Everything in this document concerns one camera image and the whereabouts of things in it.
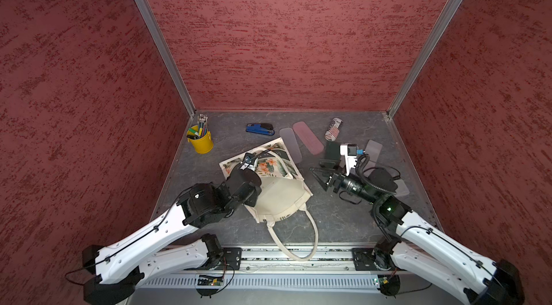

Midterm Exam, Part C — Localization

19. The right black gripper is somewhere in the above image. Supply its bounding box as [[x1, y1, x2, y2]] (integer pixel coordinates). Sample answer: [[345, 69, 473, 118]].
[[309, 158, 379, 204]]

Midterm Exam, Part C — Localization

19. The clear pencil case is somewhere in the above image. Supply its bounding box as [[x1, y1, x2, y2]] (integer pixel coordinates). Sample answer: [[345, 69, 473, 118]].
[[279, 128, 303, 164], [395, 179, 410, 197], [365, 140, 382, 176]]

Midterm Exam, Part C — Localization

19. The floral canvas tote bag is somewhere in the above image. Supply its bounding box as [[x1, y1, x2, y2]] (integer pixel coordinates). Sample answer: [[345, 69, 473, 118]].
[[219, 138, 319, 262]]

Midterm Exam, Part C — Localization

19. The green pencil case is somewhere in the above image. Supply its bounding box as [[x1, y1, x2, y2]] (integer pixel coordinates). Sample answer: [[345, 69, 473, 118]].
[[323, 141, 342, 168]]

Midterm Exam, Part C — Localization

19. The pink pencil case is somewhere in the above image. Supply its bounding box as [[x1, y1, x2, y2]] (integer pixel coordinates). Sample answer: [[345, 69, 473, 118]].
[[293, 121, 324, 155]]

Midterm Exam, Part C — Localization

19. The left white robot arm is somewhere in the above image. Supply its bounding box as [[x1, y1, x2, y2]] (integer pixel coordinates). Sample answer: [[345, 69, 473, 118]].
[[82, 167, 262, 304]]

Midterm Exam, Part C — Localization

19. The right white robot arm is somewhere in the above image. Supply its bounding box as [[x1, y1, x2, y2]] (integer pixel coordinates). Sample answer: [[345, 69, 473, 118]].
[[310, 167, 525, 304]]

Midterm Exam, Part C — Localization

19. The blue black stapler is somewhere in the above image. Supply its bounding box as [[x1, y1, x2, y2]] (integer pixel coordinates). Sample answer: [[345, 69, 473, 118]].
[[246, 123, 275, 136]]

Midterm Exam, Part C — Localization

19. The yellow pen cup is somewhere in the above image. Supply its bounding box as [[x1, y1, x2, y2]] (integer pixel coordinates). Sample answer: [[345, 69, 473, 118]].
[[186, 114, 214, 154]]

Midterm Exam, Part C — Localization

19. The flag pattern can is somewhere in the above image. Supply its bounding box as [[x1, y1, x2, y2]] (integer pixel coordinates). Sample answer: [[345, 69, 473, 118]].
[[325, 118, 343, 142]]

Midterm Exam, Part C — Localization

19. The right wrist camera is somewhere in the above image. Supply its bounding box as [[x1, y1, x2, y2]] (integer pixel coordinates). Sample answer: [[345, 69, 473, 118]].
[[339, 144, 362, 176]]

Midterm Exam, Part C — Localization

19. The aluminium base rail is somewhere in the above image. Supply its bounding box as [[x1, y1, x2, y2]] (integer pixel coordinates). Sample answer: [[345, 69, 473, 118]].
[[107, 242, 480, 305]]

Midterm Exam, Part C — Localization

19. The right corner aluminium post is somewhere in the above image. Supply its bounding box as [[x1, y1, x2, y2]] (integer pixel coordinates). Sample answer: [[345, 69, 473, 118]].
[[387, 0, 464, 121]]

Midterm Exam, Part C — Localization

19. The corner aluminium post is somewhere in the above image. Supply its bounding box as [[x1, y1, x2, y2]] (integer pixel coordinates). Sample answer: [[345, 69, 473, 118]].
[[387, 0, 464, 121], [134, 0, 196, 118]]

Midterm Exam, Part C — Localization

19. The left corner aluminium post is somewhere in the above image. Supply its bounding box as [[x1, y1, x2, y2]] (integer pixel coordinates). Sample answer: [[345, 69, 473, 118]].
[[134, 0, 196, 118]]

